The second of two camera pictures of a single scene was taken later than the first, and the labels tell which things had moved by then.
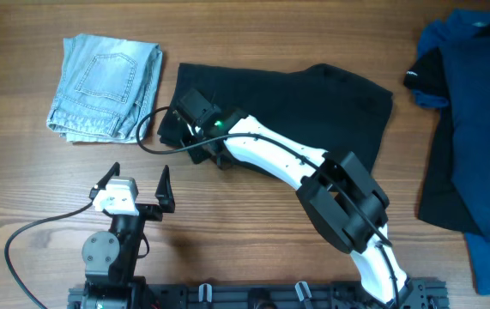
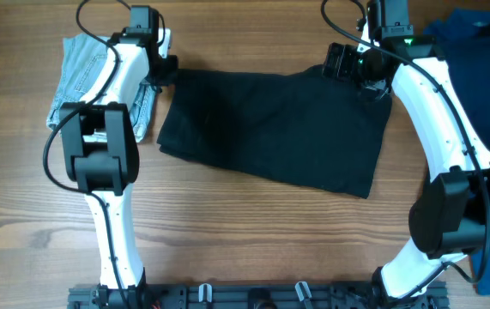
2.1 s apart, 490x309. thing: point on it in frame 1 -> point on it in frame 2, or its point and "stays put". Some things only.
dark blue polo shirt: [480, 50] stays put
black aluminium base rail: [349, 294] stays put
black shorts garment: [323, 107] stays put
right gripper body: [198, 153] -> [353, 66]
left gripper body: [144, 212] -> [166, 72]
